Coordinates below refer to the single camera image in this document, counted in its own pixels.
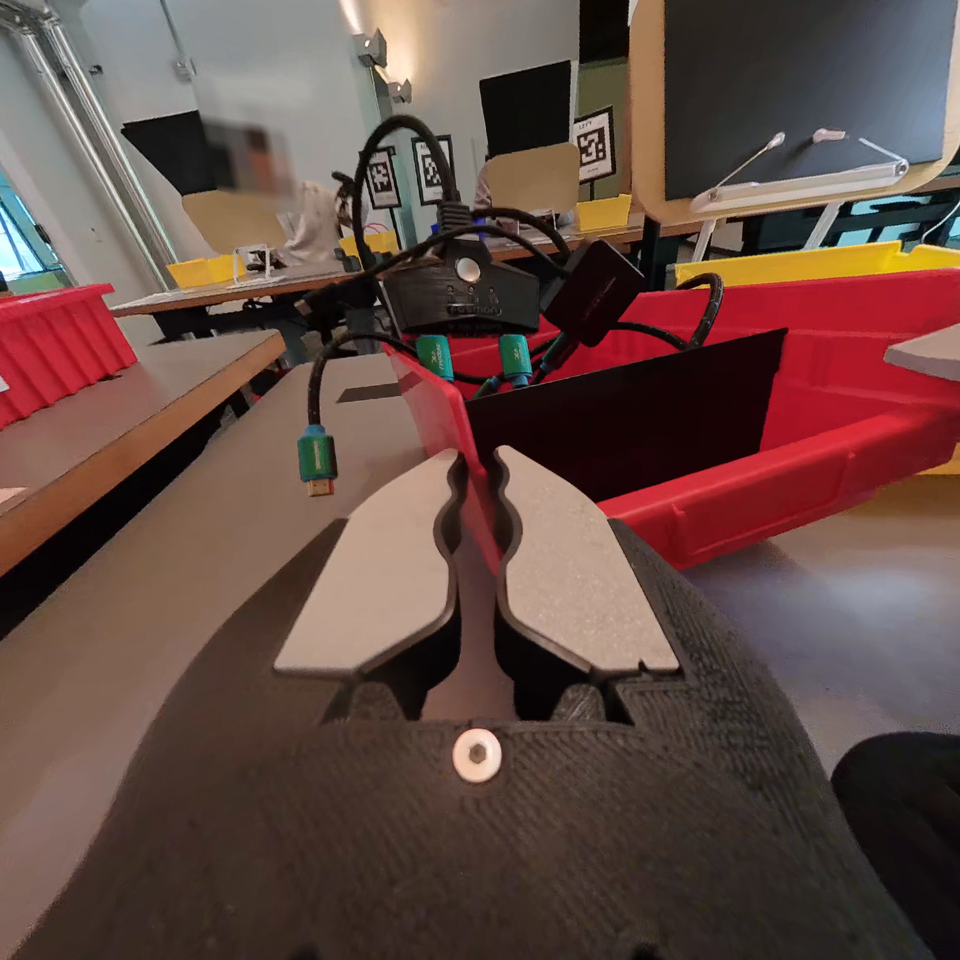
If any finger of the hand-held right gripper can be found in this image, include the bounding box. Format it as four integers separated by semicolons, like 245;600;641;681
883;324;960;385

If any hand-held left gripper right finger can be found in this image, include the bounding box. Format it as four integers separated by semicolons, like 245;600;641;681
492;444;681;717

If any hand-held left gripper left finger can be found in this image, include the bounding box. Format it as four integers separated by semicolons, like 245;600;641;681
272;447;462;717

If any yellow plastic bin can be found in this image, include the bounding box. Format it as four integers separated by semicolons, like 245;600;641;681
576;193;633;232
673;240;960;478

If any red plastic bin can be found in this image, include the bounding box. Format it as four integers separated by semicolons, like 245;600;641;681
382;266;960;573

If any black adapter hub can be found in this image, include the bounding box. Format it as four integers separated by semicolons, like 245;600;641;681
540;238;648;348

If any thick black braided cable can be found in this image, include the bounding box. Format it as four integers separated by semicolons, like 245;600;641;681
352;114;472;280

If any white board stand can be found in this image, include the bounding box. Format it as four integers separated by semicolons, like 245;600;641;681
688;129;911;262

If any wood-framed black board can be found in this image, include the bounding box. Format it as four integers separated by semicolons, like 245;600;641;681
628;0;960;222
478;60;581;216

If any black-framed marker sign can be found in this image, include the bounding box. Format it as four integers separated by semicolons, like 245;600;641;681
412;135;455;207
573;106;618;185
366;148;399;207

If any black chair armrest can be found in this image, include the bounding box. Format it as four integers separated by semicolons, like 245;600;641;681
831;731;960;960

